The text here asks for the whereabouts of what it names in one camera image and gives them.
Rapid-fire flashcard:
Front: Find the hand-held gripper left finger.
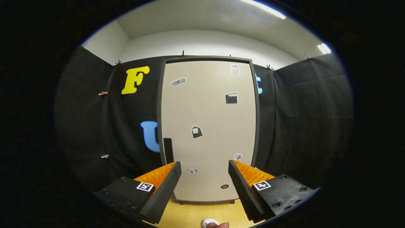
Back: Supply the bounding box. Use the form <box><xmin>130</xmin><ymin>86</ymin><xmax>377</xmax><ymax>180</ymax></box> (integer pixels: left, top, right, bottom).
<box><xmin>92</xmin><ymin>161</ymin><xmax>182</xmax><ymax>225</ymax></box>

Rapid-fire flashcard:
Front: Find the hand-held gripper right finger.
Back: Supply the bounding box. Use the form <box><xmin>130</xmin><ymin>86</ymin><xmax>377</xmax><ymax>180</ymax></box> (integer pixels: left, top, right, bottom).
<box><xmin>228</xmin><ymin>159</ymin><xmax>321</xmax><ymax>224</ymax></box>

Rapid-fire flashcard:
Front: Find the black door handle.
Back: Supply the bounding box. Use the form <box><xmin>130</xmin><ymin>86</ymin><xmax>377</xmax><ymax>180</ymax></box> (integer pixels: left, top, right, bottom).
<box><xmin>163</xmin><ymin>138</ymin><xmax>174</xmax><ymax>165</ymax></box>

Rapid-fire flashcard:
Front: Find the beige shoe cabinet door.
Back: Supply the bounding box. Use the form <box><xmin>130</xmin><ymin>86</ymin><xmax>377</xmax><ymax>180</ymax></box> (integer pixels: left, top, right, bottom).
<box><xmin>161</xmin><ymin>61</ymin><xmax>257</xmax><ymax>201</ymax></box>

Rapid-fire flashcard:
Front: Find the grey shoe cabinet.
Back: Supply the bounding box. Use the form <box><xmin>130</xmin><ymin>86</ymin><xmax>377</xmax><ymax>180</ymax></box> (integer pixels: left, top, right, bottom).
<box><xmin>157</xmin><ymin>56</ymin><xmax>260</xmax><ymax>205</ymax></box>

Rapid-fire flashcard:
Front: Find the black backdrop cloth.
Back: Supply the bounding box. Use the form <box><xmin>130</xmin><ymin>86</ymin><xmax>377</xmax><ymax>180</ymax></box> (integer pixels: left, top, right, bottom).
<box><xmin>54</xmin><ymin>44</ymin><xmax>354</xmax><ymax>197</ymax></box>

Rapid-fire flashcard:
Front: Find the long ceiling light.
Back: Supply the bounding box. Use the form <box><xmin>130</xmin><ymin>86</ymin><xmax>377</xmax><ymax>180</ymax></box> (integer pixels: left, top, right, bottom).
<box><xmin>240</xmin><ymin>0</ymin><xmax>287</xmax><ymax>20</ymax></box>

